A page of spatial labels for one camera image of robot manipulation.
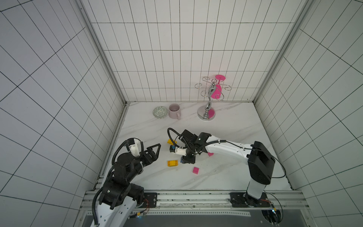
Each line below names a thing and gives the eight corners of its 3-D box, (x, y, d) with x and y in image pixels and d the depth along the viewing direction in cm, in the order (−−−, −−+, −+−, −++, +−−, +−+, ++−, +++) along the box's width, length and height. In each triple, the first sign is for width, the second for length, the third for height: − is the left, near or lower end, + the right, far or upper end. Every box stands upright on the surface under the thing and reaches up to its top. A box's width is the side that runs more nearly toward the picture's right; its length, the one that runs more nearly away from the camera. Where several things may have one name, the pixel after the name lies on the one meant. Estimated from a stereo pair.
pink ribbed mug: (168, 120, 109) (168, 114, 103) (169, 109, 117) (169, 103, 111) (180, 120, 109) (180, 114, 103) (180, 109, 117) (180, 103, 111)
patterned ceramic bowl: (151, 116, 112) (150, 112, 109) (158, 108, 118) (157, 104, 115) (162, 121, 109) (162, 117, 106) (169, 112, 115) (168, 108, 112)
